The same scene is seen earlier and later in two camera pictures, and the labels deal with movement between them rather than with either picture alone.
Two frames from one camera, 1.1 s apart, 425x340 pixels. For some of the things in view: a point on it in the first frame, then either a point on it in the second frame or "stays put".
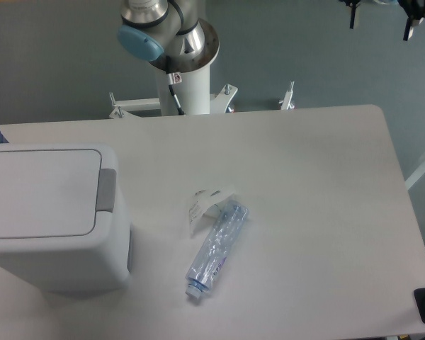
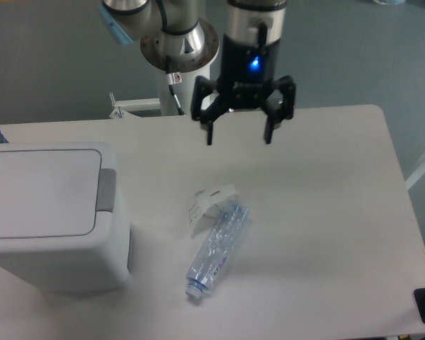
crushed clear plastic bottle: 210,258 stays put
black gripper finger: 353,4 to 201,86
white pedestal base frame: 219,103 stays put
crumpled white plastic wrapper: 207,202 stays put
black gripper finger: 416,10 to 287,84
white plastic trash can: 51,215 stays put
